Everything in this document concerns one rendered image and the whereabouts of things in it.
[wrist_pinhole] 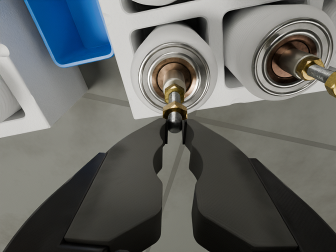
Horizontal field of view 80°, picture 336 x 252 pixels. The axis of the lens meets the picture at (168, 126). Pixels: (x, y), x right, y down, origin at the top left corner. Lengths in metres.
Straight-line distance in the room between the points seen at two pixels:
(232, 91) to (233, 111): 0.23
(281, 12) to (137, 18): 0.16
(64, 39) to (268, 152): 0.57
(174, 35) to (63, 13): 0.30
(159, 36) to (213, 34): 0.09
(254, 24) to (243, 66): 0.04
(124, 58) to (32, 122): 0.19
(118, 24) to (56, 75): 0.19
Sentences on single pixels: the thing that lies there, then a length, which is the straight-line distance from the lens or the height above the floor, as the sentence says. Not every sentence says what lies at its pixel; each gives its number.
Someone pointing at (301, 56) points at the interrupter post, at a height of 0.28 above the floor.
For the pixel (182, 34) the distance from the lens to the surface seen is 0.22.
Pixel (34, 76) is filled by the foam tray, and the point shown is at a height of 0.15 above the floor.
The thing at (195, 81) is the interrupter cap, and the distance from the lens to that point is 0.22.
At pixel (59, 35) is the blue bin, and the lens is 0.43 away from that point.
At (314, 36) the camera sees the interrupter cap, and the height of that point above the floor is 0.25.
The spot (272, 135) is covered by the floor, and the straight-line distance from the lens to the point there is 0.61.
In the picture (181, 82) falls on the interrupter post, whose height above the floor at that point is 0.28.
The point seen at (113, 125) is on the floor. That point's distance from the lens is 0.56.
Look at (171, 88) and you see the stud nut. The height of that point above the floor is 0.30.
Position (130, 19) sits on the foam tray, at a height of 0.18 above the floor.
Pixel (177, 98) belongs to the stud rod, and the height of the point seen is 0.31.
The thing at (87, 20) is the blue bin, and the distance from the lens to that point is 0.49.
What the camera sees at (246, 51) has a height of 0.25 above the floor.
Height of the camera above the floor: 0.46
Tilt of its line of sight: 59 degrees down
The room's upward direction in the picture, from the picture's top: 178 degrees counter-clockwise
